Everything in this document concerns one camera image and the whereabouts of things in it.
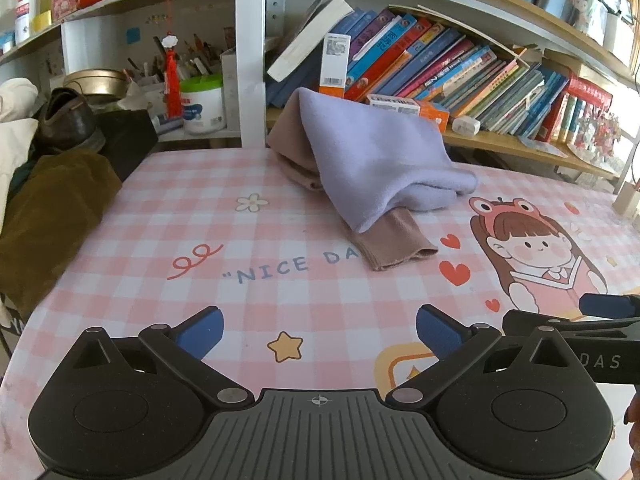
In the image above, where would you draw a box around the olive brown garment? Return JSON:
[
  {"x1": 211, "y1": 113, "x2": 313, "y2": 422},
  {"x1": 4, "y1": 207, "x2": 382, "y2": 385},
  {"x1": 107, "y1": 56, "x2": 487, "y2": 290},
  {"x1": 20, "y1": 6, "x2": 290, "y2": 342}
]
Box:
[{"x1": 0, "y1": 151, "x2": 123, "y2": 321}]

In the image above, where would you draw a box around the black panel white lettering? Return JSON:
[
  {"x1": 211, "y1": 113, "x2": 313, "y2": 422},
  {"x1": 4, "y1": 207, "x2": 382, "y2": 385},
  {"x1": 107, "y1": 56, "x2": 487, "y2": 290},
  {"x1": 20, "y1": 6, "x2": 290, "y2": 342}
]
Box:
[{"x1": 0, "y1": 295, "x2": 31, "y2": 361}]

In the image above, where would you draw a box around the gold round tin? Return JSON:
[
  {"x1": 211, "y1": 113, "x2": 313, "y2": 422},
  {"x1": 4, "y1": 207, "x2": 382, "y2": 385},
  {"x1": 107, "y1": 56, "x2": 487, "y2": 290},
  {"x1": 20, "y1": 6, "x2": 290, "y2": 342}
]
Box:
[{"x1": 62, "y1": 69, "x2": 128, "y2": 98}]

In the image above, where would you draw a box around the white bottle red label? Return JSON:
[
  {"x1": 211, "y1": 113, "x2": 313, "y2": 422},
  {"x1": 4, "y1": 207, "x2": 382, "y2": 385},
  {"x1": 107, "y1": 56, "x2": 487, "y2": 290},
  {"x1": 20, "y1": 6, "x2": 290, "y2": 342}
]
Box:
[{"x1": 14, "y1": 0, "x2": 39, "y2": 46}]

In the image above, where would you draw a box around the tan knit garment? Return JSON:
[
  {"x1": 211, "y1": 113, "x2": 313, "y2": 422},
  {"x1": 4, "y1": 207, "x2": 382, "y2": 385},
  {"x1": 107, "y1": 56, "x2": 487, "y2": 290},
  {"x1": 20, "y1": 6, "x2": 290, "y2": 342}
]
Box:
[{"x1": 266, "y1": 105, "x2": 440, "y2": 272}]

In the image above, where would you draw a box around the flat orange white box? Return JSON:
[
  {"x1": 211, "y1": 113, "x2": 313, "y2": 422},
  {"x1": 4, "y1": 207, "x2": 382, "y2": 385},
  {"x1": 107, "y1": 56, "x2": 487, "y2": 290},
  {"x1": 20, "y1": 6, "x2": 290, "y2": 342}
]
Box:
[{"x1": 366, "y1": 94, "x2": 451, "y2": 133}]

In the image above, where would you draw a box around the cluster of pens and brushes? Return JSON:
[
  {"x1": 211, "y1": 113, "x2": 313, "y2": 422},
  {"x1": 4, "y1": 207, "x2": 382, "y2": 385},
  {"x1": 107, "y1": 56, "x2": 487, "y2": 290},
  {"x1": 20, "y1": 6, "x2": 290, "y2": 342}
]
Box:
[{"x1": 122, "y1": 34, "x2": 223, "y2": 86}]

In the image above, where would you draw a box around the tall orange white box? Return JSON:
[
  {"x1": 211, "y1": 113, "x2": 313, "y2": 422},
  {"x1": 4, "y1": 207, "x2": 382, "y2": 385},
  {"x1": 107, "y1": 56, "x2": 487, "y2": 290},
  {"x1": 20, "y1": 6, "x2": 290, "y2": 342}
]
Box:
[{"x1": 318, "y1": 32, "x2": 351, "y2": 100}]

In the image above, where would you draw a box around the white eraser block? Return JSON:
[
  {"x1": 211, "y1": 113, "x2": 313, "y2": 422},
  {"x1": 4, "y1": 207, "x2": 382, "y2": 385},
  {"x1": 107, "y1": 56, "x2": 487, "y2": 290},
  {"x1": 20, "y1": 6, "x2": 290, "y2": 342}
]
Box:
[{"x1": 451, "y1": 115, "x2": 482, "y2": 137}]

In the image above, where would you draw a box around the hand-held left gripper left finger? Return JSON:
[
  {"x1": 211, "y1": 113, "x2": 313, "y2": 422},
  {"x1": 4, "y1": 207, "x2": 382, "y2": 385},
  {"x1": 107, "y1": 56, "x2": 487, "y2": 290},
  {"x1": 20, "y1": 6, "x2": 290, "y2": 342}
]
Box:
[{"x1": 67, "y1": 305, "x2": 252, "y2": 407}]

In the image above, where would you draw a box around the cream white garment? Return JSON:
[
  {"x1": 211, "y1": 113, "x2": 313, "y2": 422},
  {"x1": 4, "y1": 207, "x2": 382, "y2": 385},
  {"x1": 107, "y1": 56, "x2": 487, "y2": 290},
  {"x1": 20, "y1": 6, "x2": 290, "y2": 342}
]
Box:
[{"x1": 0, "y1": 77, "x2": 40, "y2": 221}]

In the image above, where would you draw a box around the white frame bookshelf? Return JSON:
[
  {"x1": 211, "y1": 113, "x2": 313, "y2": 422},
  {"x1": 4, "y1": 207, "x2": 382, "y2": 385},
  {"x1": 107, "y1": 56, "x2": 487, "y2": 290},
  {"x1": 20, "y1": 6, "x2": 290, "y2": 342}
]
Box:
[{"x1": 0, "y1": 0, "x2": 640, "y2": 196}]

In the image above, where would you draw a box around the lavender knit garment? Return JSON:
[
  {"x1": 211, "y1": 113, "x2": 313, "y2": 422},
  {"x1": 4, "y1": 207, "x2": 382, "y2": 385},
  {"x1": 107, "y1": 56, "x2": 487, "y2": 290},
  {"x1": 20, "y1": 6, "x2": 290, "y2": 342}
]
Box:
[{"x1": 292, "y1": 87, "x2": 479, "y2": 234}]

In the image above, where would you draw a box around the row of colourful books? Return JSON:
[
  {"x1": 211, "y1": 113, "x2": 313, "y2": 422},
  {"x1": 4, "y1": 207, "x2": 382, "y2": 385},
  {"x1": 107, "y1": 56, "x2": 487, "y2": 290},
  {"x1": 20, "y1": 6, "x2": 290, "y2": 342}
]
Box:
[{"x1": 265, "y1": 5, "x2": 616, "y2": 151}]

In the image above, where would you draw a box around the white tub green lid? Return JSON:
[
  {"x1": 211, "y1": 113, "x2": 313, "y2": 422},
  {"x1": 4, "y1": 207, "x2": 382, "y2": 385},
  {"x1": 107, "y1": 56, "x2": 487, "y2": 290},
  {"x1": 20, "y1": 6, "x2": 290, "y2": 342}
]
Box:
[{"x1": 180, "y1": 75, "x2": 227, "y2": 136}]

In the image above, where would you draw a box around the person's right hand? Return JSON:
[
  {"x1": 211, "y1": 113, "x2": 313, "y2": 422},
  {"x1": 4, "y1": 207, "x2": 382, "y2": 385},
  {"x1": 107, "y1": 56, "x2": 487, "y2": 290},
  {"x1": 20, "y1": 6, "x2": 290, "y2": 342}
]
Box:
[{"x1": 623, "y1": 394, "x2": 640, "y2": 467}]

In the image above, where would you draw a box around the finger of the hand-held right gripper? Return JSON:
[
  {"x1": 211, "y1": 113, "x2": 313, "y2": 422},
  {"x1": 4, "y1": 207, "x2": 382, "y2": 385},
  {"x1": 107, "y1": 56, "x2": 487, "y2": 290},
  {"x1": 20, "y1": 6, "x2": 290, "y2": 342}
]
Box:
[
  {"x1": 579, "y1": 292, "x2": 640, "y2": 319},
  {"x1": 502, "y1": 310, "x2": 640, "y2": 348}
]

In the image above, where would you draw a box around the thick white book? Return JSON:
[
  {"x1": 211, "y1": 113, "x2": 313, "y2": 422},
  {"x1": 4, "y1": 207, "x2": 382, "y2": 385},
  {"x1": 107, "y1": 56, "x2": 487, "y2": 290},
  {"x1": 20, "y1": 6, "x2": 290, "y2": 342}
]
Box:
[{"x1": 266, "y1": 0, "x2": 356, "y2": 82}]

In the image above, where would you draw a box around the brown leather shoe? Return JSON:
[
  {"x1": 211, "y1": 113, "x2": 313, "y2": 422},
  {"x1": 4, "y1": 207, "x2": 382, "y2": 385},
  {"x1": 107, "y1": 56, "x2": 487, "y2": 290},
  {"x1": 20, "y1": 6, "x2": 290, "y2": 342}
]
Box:
[{"x1": 36, "y1": 87, "x2": 107, "y2": 153}]

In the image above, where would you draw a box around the black box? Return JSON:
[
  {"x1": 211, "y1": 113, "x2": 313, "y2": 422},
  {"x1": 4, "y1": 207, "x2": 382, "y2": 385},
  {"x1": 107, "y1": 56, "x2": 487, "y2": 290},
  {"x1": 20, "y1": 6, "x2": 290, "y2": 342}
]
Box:
[{"x1": 92, "y1": 109, "x2": 160, "y2": 183}]

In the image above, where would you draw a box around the red tassel ornament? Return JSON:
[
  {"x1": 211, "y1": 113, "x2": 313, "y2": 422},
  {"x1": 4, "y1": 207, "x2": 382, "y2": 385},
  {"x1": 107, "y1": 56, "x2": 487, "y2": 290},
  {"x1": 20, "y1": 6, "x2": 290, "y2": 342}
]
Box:
[{"x1": 161, "y1": 0, "x2": 185, "y2": 118}]

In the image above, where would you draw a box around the pink checked cartoon tablecloth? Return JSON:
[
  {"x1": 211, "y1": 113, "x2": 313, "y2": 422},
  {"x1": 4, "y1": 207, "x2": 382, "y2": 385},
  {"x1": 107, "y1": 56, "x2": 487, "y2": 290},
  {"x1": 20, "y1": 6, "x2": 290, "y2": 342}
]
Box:
[{"x1": 0, "y1": 147, "x2": 640, "y2": 480}]

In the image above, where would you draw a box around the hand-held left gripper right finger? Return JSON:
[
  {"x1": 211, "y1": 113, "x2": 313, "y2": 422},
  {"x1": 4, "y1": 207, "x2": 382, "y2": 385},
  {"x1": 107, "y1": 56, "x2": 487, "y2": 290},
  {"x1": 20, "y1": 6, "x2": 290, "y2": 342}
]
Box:
[{"x1": 391, "y1": 304, "x2": 576, "y2": 406}]

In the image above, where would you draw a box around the white crumpled tissue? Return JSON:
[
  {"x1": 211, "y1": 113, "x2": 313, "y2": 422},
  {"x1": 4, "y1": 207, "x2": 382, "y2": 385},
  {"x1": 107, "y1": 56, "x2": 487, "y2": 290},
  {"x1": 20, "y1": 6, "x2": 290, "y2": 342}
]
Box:
[{"x1": 116, "y1": 80, "x2": 167, "y2": 111}]

